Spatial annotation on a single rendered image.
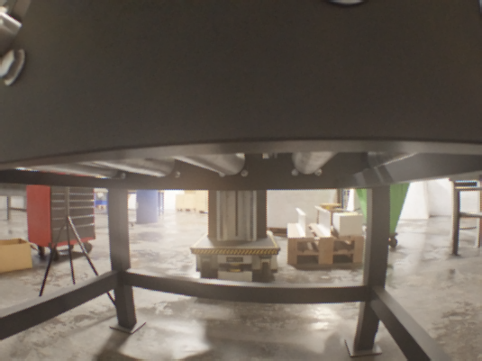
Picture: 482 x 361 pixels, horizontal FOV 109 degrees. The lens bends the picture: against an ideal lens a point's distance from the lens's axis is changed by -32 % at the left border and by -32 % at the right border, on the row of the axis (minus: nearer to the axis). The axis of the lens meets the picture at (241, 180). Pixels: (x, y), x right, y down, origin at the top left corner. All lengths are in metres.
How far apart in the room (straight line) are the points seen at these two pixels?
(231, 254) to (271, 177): 1.00
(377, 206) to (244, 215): 1.41
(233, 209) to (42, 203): 1.95
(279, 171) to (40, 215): 2.47
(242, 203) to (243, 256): 0.52
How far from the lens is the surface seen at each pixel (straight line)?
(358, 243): 2.71
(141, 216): 6.40
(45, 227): 2.84
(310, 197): 4.23
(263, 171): 1.03
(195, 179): 1.09
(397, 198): 3.38
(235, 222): 2.23
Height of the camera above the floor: 0.72
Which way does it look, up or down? 3 degrees up
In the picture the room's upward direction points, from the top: straight up
